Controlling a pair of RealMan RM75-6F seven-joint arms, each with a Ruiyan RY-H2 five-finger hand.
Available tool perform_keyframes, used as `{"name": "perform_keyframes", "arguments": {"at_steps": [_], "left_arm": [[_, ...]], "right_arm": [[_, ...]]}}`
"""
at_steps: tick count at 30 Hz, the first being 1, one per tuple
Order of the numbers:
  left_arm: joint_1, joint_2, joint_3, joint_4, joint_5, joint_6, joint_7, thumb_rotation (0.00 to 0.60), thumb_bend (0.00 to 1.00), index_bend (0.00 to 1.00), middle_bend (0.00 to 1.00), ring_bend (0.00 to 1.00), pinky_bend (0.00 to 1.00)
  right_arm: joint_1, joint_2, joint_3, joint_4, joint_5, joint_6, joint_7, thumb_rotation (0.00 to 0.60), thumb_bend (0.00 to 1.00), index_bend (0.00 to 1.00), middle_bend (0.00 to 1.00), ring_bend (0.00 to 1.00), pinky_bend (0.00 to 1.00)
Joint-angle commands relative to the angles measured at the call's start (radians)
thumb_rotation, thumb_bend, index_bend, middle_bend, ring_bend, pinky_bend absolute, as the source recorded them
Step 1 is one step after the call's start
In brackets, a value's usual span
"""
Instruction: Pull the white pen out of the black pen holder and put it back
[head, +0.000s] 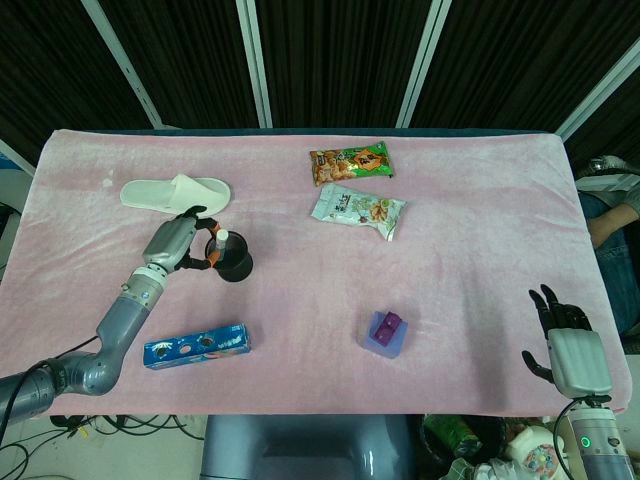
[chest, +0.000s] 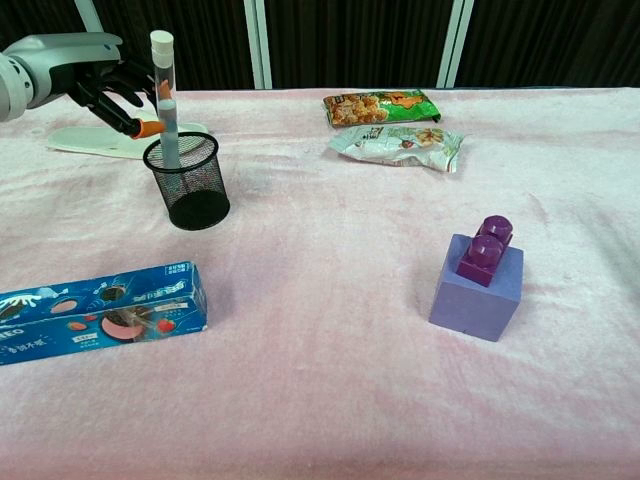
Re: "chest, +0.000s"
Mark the double white frame post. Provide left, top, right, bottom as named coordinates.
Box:
left=243, top=0, right=274, bottom=91

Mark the white snack bag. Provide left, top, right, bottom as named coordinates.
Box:
left=327, top=124, right=467, bottom=174

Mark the pink fluffy tablecloth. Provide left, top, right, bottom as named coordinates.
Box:
left=0, top=87, right=640, bottom=480

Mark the white slipper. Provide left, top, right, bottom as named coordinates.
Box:
left=47, top=121, right=211, bottom=161

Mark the orange green snack bag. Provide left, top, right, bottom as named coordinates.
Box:
left=322, top=88, right=443, bottom=127

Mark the transparent test tube white cap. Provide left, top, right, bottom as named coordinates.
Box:
left=149, top=29, right=181, bottom=172

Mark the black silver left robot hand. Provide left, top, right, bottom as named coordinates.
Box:
left=2, top=31, right=177, bottom=140

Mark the lavender cube block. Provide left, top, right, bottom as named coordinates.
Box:
left=428, top=233, right=525, bottom=344

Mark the slanted white frame post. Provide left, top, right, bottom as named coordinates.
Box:
left=73, top=0, right=104, bottom=35

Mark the black mesh pen holder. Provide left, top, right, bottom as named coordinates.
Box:
left=142, top=131, right=232, bottom=232

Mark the purple two-stud toy brick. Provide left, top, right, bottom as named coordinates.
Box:
left=456, top=214, right=516, bottom=289

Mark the black curtain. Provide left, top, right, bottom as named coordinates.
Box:
left=0, top=0, right=640, bottom=92

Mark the blue Oreo cookie box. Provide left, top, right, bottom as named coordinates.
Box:
left=0, top=259, right=210, bottom=367

